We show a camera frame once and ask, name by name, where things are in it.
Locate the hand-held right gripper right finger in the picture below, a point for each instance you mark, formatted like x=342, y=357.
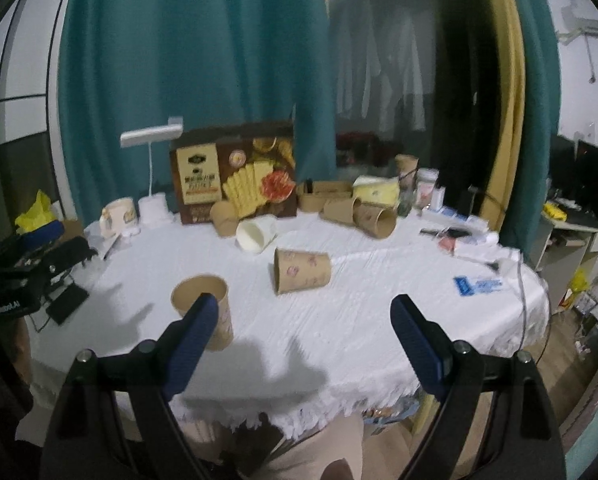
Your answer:
x=420, y=347

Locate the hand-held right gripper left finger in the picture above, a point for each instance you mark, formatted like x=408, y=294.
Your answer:
x=189, y=345

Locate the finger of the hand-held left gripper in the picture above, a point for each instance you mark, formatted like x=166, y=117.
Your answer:
x=61, y=256

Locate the brown floral paper cup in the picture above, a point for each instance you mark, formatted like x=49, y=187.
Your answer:
x=301, y=271

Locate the white paper cup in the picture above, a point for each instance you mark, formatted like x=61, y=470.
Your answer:
x=255, y=236

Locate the blue cloth bundle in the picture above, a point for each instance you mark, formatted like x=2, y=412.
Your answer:
x=41, y=235

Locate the black phone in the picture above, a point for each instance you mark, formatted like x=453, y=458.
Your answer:
x=68, y=303

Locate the yellow plastic bag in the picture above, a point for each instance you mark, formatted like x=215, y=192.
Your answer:
x=34, y=214

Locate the white printed mug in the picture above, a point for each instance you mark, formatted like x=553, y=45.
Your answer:
x=119, y=218

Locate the blue card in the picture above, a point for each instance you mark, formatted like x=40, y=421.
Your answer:
x=463, y=285

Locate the white tablecloth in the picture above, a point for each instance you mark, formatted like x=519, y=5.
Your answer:
x=329, y=340

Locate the blue and white packet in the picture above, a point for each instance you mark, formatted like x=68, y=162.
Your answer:
x=489, y=285

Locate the white desk lamp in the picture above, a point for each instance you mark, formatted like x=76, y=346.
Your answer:
x=151, y=170

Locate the blue and white small box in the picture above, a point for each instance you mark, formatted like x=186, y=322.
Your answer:
x=454, y=215

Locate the person's leg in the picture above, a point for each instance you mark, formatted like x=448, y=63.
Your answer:
x=329, y=452

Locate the yellow tissue box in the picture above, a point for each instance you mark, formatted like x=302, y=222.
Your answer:
x=376, y=191

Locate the white side desk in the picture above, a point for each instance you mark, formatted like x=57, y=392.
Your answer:
x=559, y=255

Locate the brown biscuit box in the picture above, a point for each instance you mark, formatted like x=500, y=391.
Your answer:
x=234, y=175

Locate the brown cardboard organizer box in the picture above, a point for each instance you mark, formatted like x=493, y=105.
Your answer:
x=324, y=195

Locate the black monitor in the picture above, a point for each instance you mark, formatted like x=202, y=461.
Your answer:
x=591, y=185

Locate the teal curtain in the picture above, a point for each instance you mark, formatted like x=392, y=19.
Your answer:
x=179, y=50
x=534, y=110

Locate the yellow curtain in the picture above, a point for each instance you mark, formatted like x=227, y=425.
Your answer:
x=509, y=85

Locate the hanging pale clothes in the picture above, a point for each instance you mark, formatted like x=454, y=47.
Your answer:
x=379, y=70

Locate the white air conditioner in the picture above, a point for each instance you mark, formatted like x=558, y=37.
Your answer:
x=584, y=15

